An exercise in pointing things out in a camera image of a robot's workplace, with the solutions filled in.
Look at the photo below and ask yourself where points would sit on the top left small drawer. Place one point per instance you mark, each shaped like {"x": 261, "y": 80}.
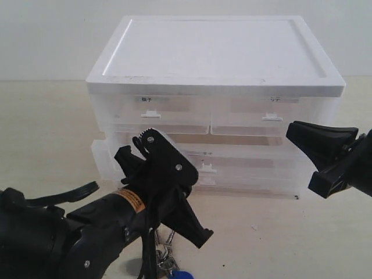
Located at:
{"x": 171, "y": 114}

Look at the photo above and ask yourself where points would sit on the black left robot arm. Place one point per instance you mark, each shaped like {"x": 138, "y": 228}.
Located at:
{"x": 40, "y": 240}

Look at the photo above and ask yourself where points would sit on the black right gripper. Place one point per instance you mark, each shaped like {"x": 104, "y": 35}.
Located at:
{"x": 342, "y": 160}

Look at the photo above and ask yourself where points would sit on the top right small drawer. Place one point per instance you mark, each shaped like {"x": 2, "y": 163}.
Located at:
{"x": 252, "y": 116}

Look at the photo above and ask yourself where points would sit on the white translucent drawer cabinet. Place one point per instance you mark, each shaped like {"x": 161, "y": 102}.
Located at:
{"x": 216, "y": 57}

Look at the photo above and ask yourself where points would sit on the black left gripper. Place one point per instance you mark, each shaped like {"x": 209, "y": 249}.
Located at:
{"x": 159, "y": 200}

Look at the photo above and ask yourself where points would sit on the small drawer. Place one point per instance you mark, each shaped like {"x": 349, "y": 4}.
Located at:
{"x": 252, "y": 116}
{"x": 171, "y": 114}

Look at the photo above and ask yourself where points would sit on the keys with blue fob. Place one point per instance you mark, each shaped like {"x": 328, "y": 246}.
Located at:
{"x": 167, "y": 266}

